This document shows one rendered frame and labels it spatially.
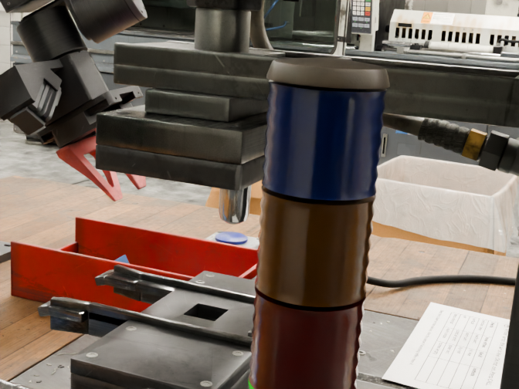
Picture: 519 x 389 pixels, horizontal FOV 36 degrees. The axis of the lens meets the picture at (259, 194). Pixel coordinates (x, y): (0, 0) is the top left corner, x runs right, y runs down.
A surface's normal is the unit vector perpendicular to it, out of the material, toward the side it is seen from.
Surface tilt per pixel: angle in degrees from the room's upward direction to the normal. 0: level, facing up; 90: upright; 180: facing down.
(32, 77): 59
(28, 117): 122
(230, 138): 90
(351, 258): 104
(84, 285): 90
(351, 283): 76
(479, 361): 1
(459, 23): 49
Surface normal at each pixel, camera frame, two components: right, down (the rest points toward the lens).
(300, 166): -0.43, 0.41
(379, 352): 0.07, -0.97
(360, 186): 0.54, 0.46
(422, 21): -0.28, -0.50
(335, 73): 0.04, -0.08
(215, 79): -0.37, 0.19
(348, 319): 0.66, -0.03
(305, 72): -0.40, -0.14
